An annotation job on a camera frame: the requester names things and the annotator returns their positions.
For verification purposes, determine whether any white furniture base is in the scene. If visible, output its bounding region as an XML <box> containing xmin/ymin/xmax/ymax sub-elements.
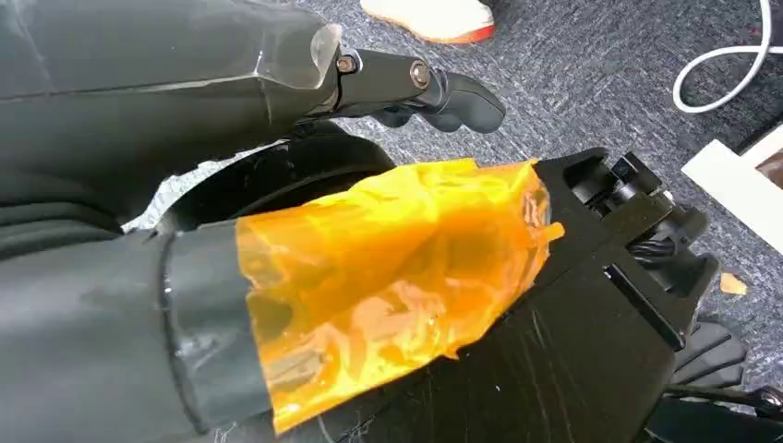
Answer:
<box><xmin>681</xmin><ymin>124</ymin><xmax>783</xmax><ymax>257</ymax></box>

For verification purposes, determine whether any white shoe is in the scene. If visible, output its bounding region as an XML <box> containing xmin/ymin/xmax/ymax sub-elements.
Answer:
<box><xmin>358</xmin><ymin>0</ymin><xmax>498</xmax><ymax>46</ymax></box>

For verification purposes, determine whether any white cable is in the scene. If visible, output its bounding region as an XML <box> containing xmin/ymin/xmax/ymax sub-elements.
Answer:
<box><xmin>671</xmin><ymin>0</ymin><xmax>783</xmax><ymax>115</ymax></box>

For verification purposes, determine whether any tan floor scrap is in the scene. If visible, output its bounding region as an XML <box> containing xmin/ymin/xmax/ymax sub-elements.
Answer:
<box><xmin>718</xmin><ymin>271</ymin><xmax>750</xmax><ymax>298</ymax></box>

